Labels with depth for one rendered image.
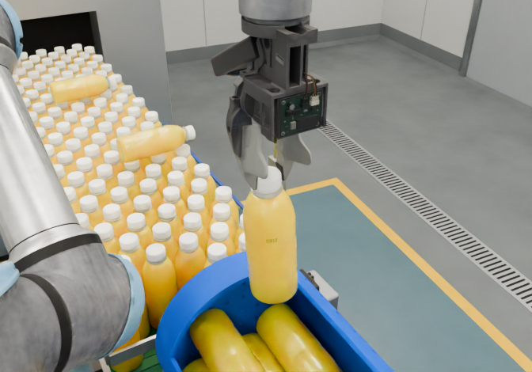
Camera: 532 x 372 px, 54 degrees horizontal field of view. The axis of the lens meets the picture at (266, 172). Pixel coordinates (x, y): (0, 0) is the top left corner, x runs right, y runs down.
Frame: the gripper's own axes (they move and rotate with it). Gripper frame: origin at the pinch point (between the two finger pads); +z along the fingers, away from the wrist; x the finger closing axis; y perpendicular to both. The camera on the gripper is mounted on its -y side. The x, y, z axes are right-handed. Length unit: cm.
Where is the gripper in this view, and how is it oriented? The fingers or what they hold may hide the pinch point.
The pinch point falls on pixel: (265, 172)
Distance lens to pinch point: 65.6
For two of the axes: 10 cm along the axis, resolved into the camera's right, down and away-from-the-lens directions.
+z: 0.0, 8.5, 5.2
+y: 5.1, 4.5, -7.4
